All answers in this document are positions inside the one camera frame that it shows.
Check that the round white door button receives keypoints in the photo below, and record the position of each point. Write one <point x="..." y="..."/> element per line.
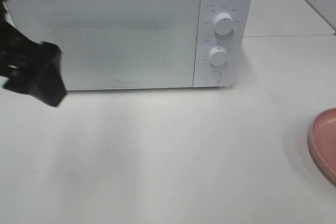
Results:
<point x="214" y="77"/>

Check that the white microwave door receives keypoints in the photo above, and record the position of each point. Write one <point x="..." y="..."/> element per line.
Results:
<point x="115" y="44"/>

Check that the pink round plate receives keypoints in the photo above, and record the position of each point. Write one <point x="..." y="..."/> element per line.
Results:
<point x="321" y="143"/>

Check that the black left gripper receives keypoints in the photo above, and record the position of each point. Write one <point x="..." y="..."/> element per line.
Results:
<point x="35" y="72"/>

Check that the white microwave knob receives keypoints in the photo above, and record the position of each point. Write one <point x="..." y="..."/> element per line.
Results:
<point x="223" y="23"/>
<point x="218" y="56"/>

